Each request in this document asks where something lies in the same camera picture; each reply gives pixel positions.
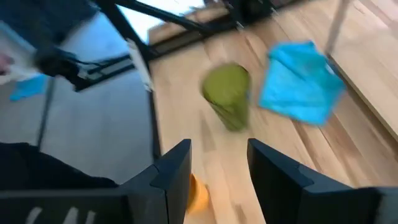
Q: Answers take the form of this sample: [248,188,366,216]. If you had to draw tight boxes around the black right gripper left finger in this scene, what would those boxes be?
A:
[119,138,192,224]

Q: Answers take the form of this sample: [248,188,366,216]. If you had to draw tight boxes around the orange plastic cup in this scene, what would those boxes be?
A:
[186,173,211,215]

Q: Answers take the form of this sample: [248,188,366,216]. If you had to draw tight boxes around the green faceted plastic cup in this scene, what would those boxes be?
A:
[201,62,252,132]

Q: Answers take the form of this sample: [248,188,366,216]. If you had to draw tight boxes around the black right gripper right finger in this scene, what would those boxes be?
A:
[247,138,379,224]

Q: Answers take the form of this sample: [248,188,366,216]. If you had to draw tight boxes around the aluminium extrusion bar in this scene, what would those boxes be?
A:
[127,39,155,93]

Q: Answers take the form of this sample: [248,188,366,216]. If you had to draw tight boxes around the blue microfibre cloth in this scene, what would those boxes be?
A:
[258,40,346,127]

